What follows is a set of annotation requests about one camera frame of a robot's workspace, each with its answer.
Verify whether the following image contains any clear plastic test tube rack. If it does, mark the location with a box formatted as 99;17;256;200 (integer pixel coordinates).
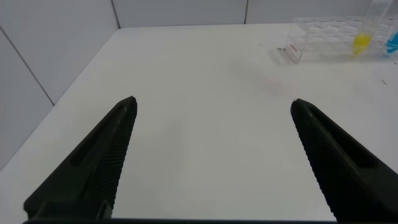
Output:
284;15;398;65

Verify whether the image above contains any test tube with yellow pigment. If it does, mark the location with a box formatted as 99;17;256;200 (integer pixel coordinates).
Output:
351;0;393;58

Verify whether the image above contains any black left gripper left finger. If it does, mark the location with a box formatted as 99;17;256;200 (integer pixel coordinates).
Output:
23;95;138;220

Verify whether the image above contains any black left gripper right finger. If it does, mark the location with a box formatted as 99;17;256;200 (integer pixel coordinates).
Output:
290;98;398;223

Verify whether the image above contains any test tube with blue pigment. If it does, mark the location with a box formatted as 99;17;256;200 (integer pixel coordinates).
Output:
385;30;398;55

